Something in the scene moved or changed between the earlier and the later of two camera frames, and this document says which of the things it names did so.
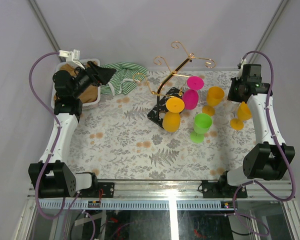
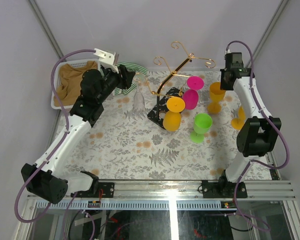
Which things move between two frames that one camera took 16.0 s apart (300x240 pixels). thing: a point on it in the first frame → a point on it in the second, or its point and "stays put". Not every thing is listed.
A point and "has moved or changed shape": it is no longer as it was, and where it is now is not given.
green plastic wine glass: (202, 123) stays put
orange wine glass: (171, 120) stays put
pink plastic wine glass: (190, 97) stays put
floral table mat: (182, 125) stays put
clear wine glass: (231, 108) → (138, 102)
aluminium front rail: (178, 190) stays put
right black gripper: (231, 96) → (223, 85)
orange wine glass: (244, 113) stays put
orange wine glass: (215, 95) has moved or changed shape
